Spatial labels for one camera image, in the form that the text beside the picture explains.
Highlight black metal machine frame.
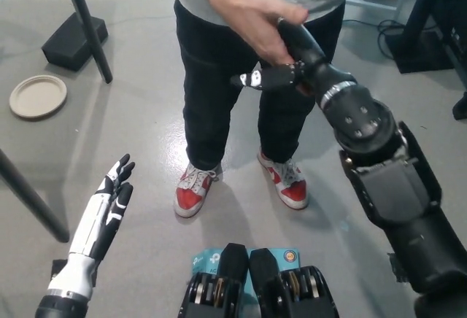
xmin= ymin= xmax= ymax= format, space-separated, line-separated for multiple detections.
xmin=441 ymin=0 xmax=467 ymax=91

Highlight person grey shirt black trousers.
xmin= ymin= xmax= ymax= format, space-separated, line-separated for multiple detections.
xmin=171 ymin=0 xmax=362 ymax=171

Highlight red white right sneaker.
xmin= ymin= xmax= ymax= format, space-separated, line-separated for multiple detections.
xmin=174 ymin=162 xmax=220 ymax=219

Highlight red white left sneaker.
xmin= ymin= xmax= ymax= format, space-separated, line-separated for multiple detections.
xmin=258 ymin=149 xmax=309 ymax=210

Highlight black looped floor cable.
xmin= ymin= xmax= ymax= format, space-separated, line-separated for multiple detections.
xmin=341 ymin=18 xmax=404 ymax=55

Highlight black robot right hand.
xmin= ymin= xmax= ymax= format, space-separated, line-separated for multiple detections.
xmin=228 ymin=18 xmax=358 ymax=110

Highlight robot left torso block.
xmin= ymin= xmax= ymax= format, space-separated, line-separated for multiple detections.
xmin=178 ymin=243 xmax=251 ymax=318

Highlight red white sneaker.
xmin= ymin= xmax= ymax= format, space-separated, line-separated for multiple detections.
xmin=174 ymin=162 xmax=220 ymax=219
xmin=258 ymin=149 xmax=309 ymax=210

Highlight black foam block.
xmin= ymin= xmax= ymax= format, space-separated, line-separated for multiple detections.
xmin=41 ymin=12 xmax=109 ymax=72

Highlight black stand with base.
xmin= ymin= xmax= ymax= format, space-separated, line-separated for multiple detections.
xmin=385 ymin=0 xmax=455 ymax=74

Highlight thin black metal pole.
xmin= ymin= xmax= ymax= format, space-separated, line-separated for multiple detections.
xmin=58 ymin=0 xmax=113 ymax=85

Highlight thick black metal pole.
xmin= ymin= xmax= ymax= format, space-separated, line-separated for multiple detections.
xmin=0 ymin=148 xmax=70 ymax=243

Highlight black shoe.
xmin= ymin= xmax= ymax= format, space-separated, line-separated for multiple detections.
xmin=452 ymin=91 xmax=467 ymax=122

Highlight teal cardboard box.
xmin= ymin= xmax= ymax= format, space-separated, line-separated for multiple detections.
xmin=191 ymin=247 xmax=302 ymax=299

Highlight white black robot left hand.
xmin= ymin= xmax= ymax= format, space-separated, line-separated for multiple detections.
xmin=45 ymin=152 xmax=136 ymax=300

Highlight beige paper plate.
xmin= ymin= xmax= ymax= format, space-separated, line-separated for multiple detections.
xmin=9 ymin=74 xmax=69 ymax=119

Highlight person's right hand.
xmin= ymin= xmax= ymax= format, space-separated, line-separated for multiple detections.
xmin=217 ymin=0 xmax=310 ymax=67

